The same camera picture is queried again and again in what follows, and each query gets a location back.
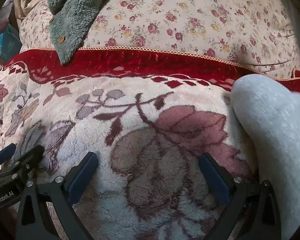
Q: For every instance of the red and cream plush blanket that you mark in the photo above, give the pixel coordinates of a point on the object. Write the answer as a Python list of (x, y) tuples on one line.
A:
[(140, 135)]

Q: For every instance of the blue plastic bag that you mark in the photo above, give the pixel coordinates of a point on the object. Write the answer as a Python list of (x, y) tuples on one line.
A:
[(5, 42)]

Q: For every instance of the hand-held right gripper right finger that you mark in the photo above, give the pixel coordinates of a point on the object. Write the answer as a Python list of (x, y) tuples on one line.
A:
[(215, 180)]

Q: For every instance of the grey-green fleece garment with buttons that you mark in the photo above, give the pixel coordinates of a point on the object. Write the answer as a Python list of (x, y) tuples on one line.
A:
[(70, 22)]

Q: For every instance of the cream floral quilt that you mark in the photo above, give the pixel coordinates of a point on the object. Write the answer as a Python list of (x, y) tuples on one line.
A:
[(180, 17)]

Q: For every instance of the beige cloth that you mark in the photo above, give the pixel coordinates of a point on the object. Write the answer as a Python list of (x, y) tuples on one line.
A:
[(27, 0)]

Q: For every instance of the light blue fleece pants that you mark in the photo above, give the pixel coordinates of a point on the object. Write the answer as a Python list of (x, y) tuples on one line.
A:
[(272, 140)]

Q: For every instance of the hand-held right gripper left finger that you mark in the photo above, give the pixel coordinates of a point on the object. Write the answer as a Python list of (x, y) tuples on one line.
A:
[(81, 180)]

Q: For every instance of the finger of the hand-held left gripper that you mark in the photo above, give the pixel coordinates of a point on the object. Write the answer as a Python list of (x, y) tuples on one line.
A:
[(3, 154), (31, 157)]

